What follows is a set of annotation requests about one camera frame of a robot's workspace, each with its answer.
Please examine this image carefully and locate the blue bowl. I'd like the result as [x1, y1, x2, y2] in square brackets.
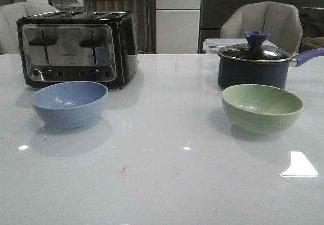
[31, 81, 108, 128]

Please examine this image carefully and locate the green bowl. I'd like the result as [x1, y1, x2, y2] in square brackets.
[222, 84, 304, 134]

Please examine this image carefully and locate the clear plastic food container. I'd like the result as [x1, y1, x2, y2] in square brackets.
[202, 39, 247, 54]

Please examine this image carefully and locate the dark blue saucepan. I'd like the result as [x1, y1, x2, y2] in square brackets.
[218, 48, 323, 89]

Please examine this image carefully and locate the black and chrome toaster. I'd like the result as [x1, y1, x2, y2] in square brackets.
[17, 11, 139, 89]

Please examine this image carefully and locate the white refrigerator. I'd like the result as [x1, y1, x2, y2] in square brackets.
[156, 0, 201, 54]

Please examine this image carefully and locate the glass pot lid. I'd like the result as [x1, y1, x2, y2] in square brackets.
[218, 30, 292, 63]

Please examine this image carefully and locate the beige chair right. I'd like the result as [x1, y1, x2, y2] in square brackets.
[220, 1, 303, 53]

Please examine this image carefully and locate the beige chair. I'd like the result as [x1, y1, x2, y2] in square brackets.
[220, 1, 303, 53]
[1, 2, 58, 54]

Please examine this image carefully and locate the beige chair left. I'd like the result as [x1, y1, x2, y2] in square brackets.
[1, 2, 58, 54]

